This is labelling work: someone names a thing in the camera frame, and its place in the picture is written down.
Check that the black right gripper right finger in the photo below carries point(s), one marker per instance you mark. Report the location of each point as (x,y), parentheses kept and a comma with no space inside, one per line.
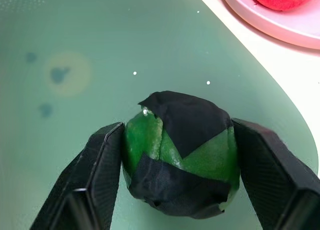
(272,175)

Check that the pink plate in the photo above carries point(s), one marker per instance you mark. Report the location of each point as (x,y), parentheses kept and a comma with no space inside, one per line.
(280,22)

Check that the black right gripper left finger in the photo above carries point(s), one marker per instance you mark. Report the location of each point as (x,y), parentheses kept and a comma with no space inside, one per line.
(100,175)

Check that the green plate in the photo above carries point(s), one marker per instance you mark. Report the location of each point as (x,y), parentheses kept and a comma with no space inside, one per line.
(100,64)

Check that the green ball with black tape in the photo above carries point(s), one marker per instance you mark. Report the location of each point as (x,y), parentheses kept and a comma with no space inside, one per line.
(182,159)

